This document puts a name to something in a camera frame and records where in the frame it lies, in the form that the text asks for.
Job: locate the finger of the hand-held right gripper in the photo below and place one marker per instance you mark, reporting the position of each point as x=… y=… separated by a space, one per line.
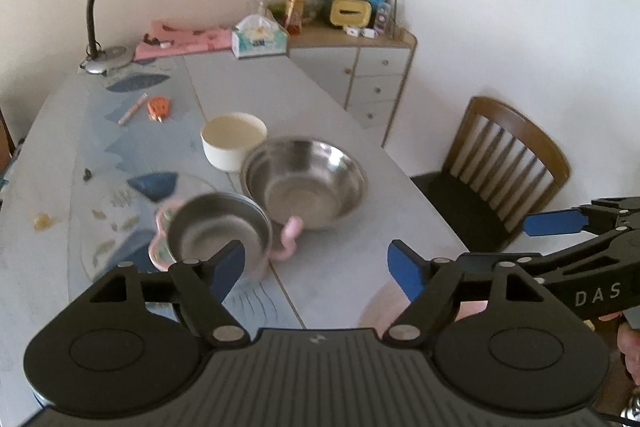
x=555 y=222
x=575 y=257

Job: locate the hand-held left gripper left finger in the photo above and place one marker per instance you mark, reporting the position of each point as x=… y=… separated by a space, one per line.
x=227 y=268

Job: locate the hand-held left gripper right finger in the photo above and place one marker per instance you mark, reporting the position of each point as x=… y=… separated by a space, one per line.
x=405 y=269

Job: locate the large steel bowl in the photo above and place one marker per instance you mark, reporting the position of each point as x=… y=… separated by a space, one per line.
x=305 y=187

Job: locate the cream bowl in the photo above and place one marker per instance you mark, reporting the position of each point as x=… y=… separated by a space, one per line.
x=232 y=139

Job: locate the person's right hand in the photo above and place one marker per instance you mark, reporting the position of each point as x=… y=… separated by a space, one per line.
x=631 y=352

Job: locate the wooden slat-back chair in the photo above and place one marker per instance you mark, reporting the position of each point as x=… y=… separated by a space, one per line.
x=510 y=157

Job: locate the small dark object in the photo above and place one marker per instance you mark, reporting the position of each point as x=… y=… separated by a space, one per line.
x=88 y=174

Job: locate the small orange toy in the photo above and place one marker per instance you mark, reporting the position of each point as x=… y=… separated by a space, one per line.
x=159 y=108

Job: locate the pink pen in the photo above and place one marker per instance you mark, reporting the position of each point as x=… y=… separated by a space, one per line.
x=132 y=109

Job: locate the yellow tape roll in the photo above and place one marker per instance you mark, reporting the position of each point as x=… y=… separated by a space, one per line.
x=45 y=221

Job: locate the grey drawer cabinet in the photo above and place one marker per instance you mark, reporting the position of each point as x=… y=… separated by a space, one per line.
x=325 y=72

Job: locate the green white tissue box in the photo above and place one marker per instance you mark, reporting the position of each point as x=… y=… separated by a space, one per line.
x=257 y=39

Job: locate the pink printed cloth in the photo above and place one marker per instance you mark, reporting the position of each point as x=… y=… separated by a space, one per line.
x=185 y=39

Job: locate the white chargers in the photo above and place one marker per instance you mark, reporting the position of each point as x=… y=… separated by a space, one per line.
x=361 y=32

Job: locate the clear stick holder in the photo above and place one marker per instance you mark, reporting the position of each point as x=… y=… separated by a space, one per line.
x=395 y=22

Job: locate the yellow tissue box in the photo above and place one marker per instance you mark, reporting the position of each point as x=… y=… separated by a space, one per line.
x=350 y=13

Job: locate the clear bottle orange label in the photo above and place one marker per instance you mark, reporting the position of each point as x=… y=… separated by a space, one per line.
x=294 y=12

